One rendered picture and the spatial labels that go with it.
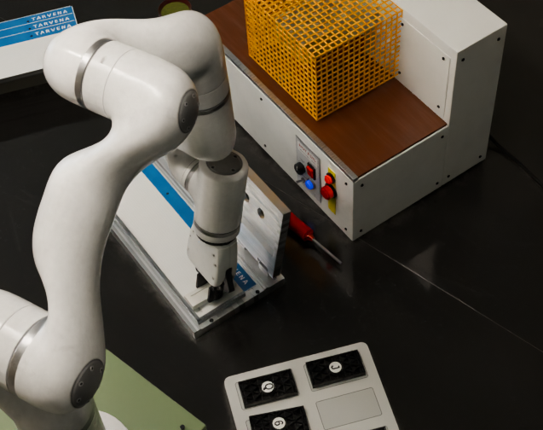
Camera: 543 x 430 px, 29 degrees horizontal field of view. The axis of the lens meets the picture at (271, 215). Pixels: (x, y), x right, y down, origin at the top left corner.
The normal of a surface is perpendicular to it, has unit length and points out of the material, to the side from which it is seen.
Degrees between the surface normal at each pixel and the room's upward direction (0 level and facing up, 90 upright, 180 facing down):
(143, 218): 0
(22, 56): 0
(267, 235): 79
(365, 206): 90
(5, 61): 0
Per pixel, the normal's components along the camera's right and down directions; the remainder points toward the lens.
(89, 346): 0.88, -0.07
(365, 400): -0.05, -0.61
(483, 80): 0.58, 0.63
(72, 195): -0.14, 0.11
